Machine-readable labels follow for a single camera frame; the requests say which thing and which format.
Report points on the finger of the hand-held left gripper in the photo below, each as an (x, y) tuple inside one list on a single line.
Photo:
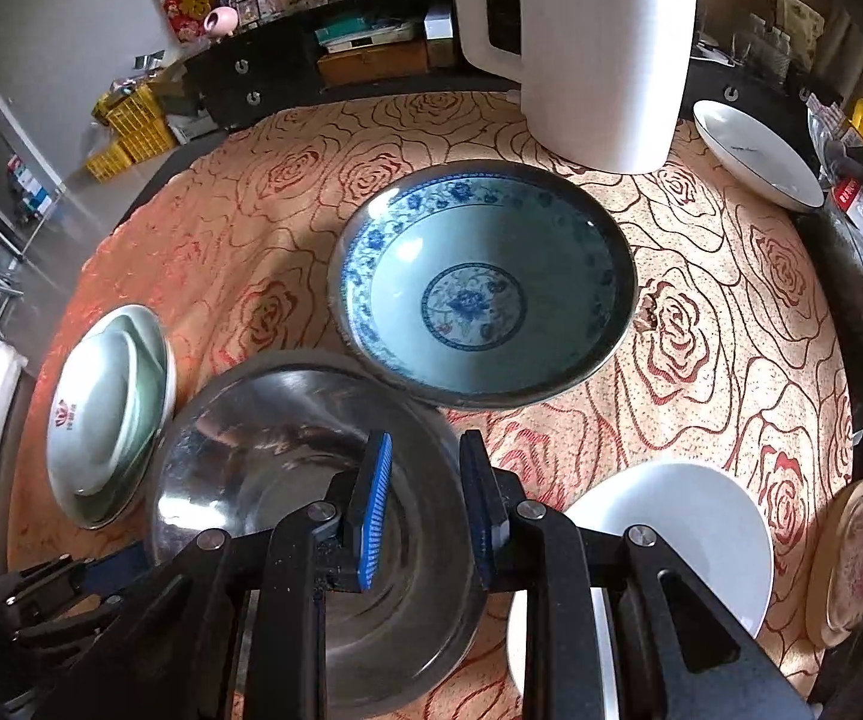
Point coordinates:
[(71, 619), (112, 570)]

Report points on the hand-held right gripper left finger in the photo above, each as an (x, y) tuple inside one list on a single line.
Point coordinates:
[(373, 510)]

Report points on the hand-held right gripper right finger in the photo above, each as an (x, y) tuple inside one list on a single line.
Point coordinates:
[(480, 517)]

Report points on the white oval plate dark rim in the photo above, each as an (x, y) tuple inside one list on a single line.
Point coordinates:
[(120, 510)]

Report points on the large stainless steel bowl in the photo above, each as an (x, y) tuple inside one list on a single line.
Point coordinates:
[(251, 427)]

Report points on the small white dish red logo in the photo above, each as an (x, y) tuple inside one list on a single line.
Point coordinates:
[(94, 420)]

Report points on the green rectangular tray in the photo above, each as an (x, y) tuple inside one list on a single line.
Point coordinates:
[(148, 390)]

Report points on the blue patterned ceramic bowl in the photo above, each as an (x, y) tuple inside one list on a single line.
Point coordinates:
[(476, 300)]

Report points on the plain white bowl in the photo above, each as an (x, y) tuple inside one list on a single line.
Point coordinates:
[(663, 525)]

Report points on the rose patterned tablecloth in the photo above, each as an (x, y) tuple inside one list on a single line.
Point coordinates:
[(289, 202)]

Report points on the wooden box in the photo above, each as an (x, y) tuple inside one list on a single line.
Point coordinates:
[(371, 64)]

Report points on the black cabinet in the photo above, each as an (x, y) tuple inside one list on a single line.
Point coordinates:
[(274, 67)]

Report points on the white round plate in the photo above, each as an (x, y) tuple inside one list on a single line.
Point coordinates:
[(753, 150)]

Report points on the stack of books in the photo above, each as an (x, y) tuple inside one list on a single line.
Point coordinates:
[(364, 34)]

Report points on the white electric kettle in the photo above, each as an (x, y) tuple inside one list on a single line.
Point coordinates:
[(588, 52)]

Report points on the small white box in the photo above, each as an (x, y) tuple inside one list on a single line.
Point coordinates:
[(439, 21)]

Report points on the pink round gadget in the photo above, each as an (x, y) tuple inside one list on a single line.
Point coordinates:
[(220, 21)]

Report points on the red patterned box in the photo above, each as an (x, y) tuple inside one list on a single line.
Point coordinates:
[(190, 11)]

